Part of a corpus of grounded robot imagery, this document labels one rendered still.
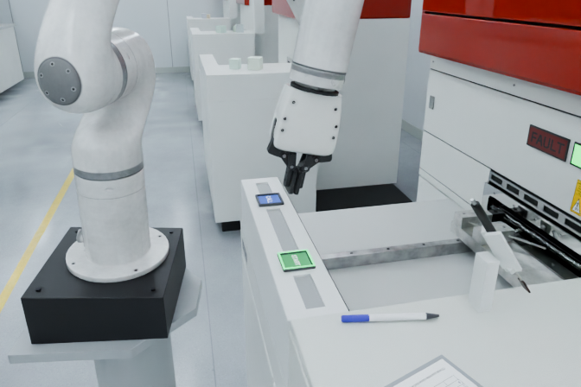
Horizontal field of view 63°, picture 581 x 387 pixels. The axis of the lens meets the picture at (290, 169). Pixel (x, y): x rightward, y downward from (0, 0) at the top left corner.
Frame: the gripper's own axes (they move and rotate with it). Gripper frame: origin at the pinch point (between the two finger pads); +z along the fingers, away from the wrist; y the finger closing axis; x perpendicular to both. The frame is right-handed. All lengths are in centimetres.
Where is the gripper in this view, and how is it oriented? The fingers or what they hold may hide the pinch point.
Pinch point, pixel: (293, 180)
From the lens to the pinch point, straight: 77.6
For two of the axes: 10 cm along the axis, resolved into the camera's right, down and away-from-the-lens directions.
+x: 2.2, 3.5, -9.1
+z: -2.1, 9.3, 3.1
